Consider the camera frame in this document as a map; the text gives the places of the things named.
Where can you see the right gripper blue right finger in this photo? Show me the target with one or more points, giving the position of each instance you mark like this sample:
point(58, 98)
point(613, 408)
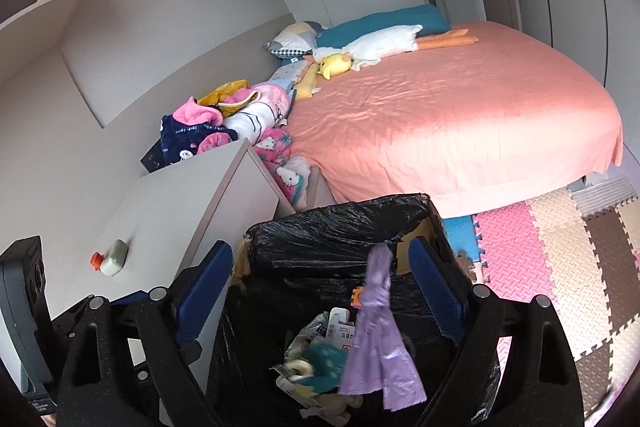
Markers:
point(436, 284)

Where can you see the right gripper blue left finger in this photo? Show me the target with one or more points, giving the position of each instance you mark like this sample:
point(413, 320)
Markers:
point(197, 290)

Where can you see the purple plastic bag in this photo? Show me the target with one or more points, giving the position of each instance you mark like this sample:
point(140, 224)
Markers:
point(378, 359)

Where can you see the grey foam corner guard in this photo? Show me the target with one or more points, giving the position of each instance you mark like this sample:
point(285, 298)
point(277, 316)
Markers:
point(115, 259)

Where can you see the pink puzzle cube toy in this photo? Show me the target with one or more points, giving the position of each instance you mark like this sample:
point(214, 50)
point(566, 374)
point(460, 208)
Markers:
point(355, 298)

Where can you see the orange threaded cap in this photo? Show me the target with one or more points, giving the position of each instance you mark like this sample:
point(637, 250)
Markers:
point(96, 261)

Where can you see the crushed white green plastic bottle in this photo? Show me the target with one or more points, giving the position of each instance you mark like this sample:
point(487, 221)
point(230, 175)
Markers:
point(316, 329)

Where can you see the black trash bag bin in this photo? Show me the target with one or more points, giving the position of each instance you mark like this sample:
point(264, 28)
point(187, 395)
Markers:
point(303, 266)

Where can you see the person left hand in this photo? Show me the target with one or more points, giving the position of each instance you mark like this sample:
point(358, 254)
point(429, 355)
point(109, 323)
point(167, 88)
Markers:
point(49, 420)

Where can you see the colourful foam floor mat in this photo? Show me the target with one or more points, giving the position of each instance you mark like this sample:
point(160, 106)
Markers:
point(579, 246)

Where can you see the navy blue printed garment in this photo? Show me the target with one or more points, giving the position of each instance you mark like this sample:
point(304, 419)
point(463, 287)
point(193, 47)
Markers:
point(179, 142)

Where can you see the pink bed sheet mattress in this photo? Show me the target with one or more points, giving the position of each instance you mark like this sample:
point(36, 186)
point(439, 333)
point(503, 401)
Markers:
point(474, 127)

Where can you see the pink fleece garment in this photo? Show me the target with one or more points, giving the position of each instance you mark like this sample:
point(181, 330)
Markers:
point(192, 113)

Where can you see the yellow garment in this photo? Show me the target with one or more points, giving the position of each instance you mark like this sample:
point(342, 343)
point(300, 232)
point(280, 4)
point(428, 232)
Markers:
point(229, 98)

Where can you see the yellow spotted plush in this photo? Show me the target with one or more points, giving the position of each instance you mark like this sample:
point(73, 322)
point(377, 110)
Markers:
point(305, 80)

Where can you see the yellow duck plush toy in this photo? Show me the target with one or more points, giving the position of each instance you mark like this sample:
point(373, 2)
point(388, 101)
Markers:
point(334, 65)

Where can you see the white goose plush toy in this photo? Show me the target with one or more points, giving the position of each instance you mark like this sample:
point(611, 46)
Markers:
point(370, 49)

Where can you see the teal pillow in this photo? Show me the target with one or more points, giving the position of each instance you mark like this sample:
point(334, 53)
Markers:
point(425, 15)

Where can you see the checkered grey pillow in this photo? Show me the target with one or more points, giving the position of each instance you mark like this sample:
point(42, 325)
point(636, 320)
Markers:
point(295, 40)

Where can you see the black wall socket panel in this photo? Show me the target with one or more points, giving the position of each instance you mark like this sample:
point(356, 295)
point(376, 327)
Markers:
point(154, 159)

